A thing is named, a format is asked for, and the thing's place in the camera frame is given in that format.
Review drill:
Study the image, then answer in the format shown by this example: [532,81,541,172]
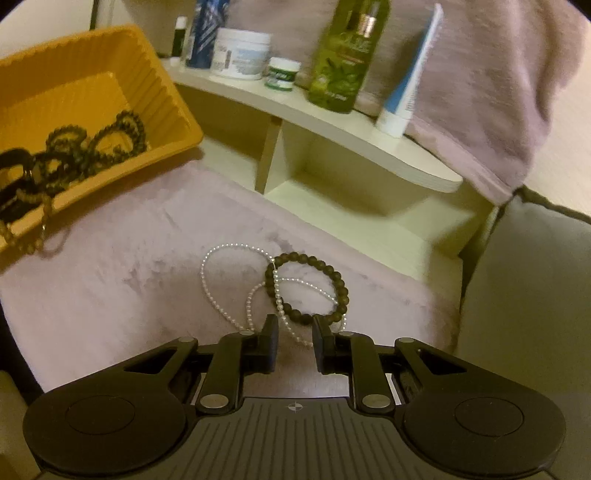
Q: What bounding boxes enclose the white pearl necklace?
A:
[199,242,348,349]

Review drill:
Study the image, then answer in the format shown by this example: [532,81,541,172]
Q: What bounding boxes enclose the dark bead bracelet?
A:
[263,251,351,329]

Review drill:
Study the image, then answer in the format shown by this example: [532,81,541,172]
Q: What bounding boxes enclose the long brown bead necklace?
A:
[0,109,150,257]

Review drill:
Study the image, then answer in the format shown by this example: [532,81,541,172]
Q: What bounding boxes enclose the black wrist watch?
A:
[1,148,40,224]

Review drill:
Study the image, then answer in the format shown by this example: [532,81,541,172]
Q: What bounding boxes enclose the orange plastic tray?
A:
[0,24,205,269]

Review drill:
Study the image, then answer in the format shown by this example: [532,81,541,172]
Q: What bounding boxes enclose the mauve fleece blanket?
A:
[1,1,588,391]

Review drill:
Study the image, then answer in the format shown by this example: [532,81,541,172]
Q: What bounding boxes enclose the grey cushion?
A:
[454,186,591,398]

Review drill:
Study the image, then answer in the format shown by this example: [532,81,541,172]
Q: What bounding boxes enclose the cream wooden shelf unit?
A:
[166,65,492,283]

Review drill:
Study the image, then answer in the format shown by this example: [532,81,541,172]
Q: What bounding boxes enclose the blue white tube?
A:
[376,3,445,138]

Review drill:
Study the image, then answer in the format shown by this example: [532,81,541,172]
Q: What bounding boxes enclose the small green lid jar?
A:
[264,57,301,91]

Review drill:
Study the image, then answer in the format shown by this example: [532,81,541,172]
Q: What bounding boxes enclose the white cream jar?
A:
[211,28,271,80]

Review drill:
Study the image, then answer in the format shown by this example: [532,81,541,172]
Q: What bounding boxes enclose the green oil spray bottle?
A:
[308,1,391,114]

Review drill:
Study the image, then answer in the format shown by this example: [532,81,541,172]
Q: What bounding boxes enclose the small black white stick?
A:
[170,16,187,61]

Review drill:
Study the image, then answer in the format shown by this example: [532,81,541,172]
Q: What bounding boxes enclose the blue spray bottle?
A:
[185,0,230,69]

